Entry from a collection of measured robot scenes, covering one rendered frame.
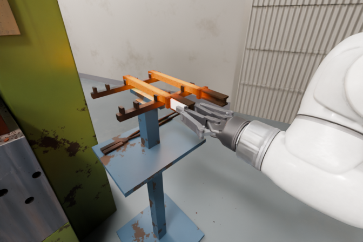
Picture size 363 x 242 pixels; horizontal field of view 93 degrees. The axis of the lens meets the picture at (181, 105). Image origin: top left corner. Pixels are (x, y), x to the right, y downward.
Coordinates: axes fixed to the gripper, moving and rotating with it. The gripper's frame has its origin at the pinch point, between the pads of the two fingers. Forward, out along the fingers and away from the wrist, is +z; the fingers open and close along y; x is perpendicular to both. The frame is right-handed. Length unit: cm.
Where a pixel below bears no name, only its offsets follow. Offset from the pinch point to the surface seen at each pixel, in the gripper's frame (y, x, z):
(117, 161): -15.5, -26.0, 19.5
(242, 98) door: 179, -77, 71
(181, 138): 12.2, -26.0, 13.2
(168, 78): 10.7, 1.2, 19.7
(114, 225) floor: -19, -101, 45
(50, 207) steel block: -40, -41, 30
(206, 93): 11.4, 0.5, 0.3
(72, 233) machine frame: -38, -62, 30
